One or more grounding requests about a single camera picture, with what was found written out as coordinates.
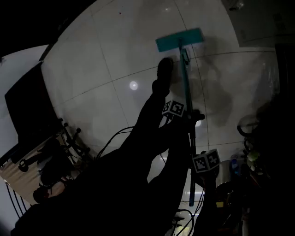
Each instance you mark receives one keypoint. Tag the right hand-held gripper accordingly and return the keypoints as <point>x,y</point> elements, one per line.
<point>205,162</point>

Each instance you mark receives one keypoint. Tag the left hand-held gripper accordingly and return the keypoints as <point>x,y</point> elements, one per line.
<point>173,108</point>

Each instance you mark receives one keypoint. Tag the teal mop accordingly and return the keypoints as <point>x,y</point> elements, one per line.
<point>185,76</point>

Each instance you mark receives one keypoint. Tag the person's right forearm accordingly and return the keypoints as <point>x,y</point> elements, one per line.
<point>208,202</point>

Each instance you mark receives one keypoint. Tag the person's left forearm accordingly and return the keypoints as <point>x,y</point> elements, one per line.
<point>149,140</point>

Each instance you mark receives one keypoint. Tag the white tiled floor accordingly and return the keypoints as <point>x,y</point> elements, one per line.
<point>92,69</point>

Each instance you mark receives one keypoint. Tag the steel bin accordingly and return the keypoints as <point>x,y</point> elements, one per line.
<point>224,171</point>

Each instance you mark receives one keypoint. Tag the blue-label bottle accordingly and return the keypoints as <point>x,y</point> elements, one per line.
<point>234,163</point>

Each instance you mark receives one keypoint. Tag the person's left leg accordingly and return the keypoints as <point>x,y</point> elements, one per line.
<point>152,103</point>

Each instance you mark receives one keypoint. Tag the pale green plant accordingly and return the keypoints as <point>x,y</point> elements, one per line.
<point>253,156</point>

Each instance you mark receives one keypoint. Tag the white cabinet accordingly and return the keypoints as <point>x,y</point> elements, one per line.
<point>258,23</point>

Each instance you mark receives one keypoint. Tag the person's black top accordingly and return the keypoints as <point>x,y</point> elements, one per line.
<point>92,202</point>

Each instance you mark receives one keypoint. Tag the black tripod stand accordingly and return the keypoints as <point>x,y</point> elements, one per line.
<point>73,140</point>

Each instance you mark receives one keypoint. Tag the black monitor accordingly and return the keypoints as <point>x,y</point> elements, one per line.
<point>30,103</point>

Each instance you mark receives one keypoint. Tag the wooden desk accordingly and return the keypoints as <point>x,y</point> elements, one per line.
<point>20,182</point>

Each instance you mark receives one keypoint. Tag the black round frame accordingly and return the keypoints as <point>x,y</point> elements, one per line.
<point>244,125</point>

